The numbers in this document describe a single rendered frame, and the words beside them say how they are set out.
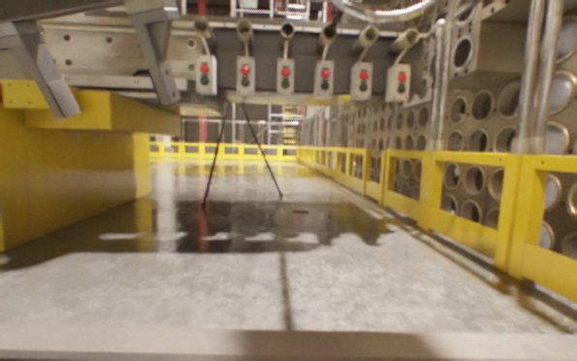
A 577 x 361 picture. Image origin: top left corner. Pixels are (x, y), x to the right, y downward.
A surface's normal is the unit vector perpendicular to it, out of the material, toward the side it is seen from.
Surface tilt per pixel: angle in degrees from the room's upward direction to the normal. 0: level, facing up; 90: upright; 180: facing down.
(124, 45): 90
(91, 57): 90
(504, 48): 90
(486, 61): 90
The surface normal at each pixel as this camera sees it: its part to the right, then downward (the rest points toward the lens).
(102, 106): 0.06, 0.12
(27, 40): 0.99, -0.09
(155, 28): -0.07, 0.50
